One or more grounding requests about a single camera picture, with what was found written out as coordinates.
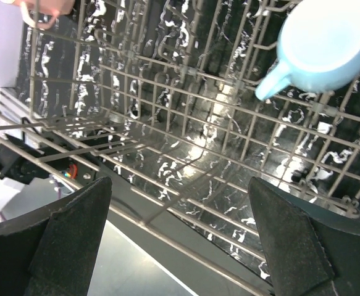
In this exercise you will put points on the light blue ceramic mug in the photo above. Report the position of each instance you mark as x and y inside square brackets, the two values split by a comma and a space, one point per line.
[318, 48]

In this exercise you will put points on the grey wire dish rack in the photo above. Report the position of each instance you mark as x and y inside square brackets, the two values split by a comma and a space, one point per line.
[162, 93]

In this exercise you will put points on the pink ceramic mug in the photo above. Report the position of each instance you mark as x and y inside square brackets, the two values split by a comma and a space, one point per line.
[52, 8]

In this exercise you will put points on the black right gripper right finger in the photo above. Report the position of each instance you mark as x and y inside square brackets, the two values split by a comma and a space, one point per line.
[309, 250]

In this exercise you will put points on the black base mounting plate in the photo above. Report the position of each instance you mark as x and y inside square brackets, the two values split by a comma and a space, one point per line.
[16, 171]

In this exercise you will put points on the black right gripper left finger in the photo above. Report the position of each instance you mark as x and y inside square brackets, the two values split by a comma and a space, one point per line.
[52, 250]

